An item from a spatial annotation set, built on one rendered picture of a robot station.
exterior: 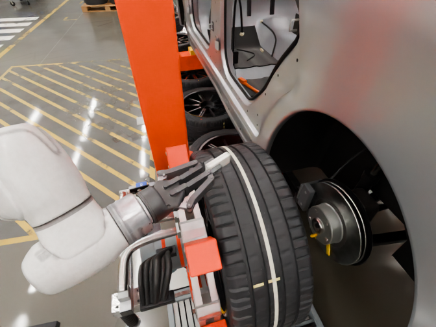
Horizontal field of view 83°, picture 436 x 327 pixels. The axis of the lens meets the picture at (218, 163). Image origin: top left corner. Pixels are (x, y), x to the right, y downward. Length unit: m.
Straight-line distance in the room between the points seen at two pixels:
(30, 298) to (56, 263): 1.63
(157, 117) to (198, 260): 0.58
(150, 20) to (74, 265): 0.67
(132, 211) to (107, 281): 1.47
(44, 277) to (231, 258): 0.37
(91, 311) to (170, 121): 1.33
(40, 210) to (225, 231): 0.38
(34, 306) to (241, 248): 1.64
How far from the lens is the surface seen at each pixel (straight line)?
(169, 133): 1.03
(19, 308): 2.13
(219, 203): 0.65
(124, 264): 0.78
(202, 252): 0.60
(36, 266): 0.51
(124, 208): 0.50
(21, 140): 0.48
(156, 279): 0.71
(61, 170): 0.48
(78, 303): 1.96
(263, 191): 0.68
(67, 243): 0.49
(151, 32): 0.87
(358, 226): 0.96
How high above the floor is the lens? 1.68
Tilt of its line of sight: 43 degrees down
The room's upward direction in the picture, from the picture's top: straight up
